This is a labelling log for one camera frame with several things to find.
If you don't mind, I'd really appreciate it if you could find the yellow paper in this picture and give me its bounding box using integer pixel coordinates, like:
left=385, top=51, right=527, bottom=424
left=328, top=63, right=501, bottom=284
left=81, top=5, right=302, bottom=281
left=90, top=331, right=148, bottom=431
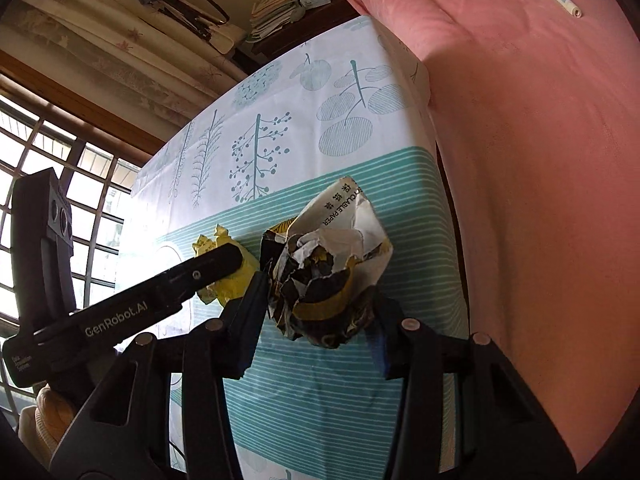
left=192, top=224, right=259, bottom=308

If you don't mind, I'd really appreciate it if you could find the black gold wrapper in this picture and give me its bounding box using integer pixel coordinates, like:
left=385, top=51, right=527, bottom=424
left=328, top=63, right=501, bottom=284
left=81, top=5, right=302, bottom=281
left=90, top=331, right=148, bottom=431
left=260, top=177, right=393, bottom=349

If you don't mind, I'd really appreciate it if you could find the left hand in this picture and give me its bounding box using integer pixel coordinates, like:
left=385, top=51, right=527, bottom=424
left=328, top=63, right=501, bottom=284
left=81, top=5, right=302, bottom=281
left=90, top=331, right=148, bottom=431
left=17, top=385, right=76, bottom=468

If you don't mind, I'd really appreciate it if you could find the window metal grille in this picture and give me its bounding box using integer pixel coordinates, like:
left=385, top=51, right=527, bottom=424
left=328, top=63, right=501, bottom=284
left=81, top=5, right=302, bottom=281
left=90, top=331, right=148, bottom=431
left=1, top=98, right=140, bottom=392

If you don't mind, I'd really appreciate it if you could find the teal white leaf tablecloth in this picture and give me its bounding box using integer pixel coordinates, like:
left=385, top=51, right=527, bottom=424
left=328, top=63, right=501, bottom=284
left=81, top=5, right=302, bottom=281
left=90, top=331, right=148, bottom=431
left=116, top=16, right=469, bottom=479

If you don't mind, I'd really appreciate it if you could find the pink bed sheet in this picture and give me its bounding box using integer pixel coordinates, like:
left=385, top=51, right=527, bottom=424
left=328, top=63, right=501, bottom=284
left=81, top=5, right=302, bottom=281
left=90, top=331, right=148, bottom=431
left=348, top=0, right=639, bottom=466

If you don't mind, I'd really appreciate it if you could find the beige floral curtain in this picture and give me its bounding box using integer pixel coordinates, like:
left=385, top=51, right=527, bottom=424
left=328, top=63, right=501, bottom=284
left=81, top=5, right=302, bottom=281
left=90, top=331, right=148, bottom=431
left=1, top=0, right=246, bottom=141

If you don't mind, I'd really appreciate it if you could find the stack of books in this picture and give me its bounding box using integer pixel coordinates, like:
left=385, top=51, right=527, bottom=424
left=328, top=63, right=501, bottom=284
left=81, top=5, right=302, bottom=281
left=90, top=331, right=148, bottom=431
left=245, top=0, right=332, bottom=44

